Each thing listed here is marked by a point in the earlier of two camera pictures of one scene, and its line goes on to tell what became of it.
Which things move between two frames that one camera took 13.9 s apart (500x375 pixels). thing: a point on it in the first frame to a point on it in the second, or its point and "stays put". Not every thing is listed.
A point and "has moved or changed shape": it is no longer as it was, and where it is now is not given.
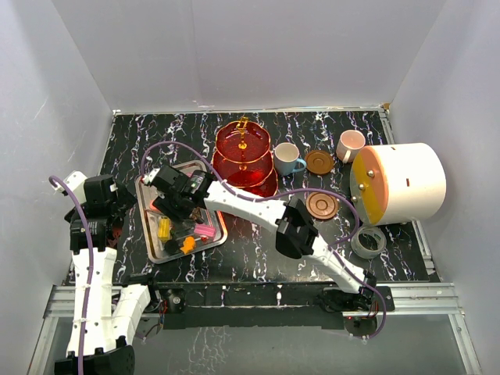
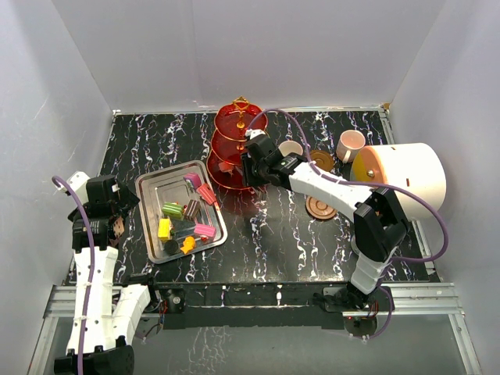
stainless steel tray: (170, 237) stays put
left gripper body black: (124, 203) stays put
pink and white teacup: (349, 144) stays put
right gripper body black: (171, 205) to (255, 173)
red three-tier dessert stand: (244, 161) has moved or changed shape
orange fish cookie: (188, 244) stays put
